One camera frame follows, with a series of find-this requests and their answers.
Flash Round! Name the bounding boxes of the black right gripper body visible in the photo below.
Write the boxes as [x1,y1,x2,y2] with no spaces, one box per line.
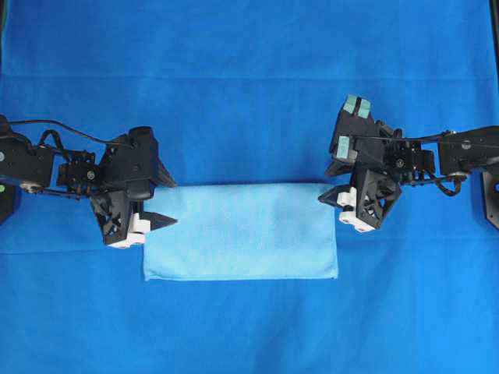
[337,166,402,233]

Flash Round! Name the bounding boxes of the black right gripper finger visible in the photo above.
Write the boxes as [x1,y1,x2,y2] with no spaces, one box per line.
[317,185,356,207]
[324,159,355,177]

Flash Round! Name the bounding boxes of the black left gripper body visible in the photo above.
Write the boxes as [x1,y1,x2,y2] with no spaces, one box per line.
[90,181,151,249]

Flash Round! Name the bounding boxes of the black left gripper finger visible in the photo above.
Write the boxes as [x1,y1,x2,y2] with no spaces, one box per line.
[133,211,178,232]
[150,153,176,188]

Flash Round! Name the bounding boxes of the light blue towel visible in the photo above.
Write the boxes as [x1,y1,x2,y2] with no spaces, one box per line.
[143,183,338,281]

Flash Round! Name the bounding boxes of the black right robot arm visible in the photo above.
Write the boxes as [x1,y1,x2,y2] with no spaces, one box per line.
[318,126,498,232]

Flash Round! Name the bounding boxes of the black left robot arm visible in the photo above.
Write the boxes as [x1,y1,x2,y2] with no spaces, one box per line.
[1,117,177,249]

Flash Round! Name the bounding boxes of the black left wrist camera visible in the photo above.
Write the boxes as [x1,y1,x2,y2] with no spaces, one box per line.
[99,126,159,201]

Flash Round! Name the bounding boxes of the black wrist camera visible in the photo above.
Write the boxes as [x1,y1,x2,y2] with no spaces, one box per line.
[330,94,395,164]
[99,126,159,201]

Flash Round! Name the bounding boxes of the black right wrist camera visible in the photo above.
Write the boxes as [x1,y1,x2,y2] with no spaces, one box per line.
[330,94,395,164]

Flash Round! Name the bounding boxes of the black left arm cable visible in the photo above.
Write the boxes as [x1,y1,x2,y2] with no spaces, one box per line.
[7,118,137,150]

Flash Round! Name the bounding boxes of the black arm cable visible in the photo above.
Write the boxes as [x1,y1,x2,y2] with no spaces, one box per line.
[350,128,469,199]
[7,118,137,150]

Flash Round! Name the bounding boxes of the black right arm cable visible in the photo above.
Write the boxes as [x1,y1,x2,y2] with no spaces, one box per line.
[350,128,469,199]

